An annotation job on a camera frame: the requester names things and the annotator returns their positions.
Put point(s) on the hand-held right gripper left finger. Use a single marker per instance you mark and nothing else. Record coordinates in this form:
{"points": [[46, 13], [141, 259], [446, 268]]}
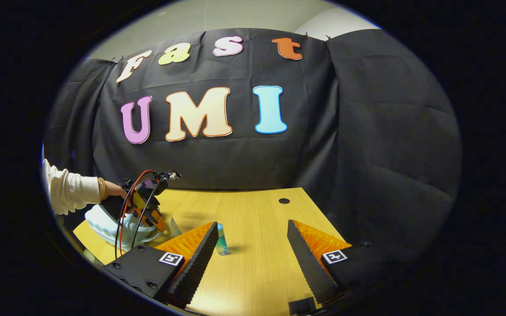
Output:
{"points": [[196, 267]]}

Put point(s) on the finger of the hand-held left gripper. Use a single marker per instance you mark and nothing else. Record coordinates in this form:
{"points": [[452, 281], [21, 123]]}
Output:
{"points": [[154, 219]]}

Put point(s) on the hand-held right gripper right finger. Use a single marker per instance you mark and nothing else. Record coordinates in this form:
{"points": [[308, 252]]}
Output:
{"points": [[308, 259]]}

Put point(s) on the white and blue tube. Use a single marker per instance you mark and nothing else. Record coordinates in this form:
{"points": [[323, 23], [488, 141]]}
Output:
{"points": [[175, 228]]}

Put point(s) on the blue green bottle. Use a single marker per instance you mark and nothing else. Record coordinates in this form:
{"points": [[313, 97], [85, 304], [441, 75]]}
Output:
{"points": [[222, 243]]}

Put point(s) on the light blue suitcase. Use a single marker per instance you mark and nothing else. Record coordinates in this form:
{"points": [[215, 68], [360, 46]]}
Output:
{"points": [[103, 228]]}

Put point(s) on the black backdrop cloth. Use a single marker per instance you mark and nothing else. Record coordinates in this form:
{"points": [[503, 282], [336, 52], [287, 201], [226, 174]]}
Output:
{"points": [[244, 162]]}

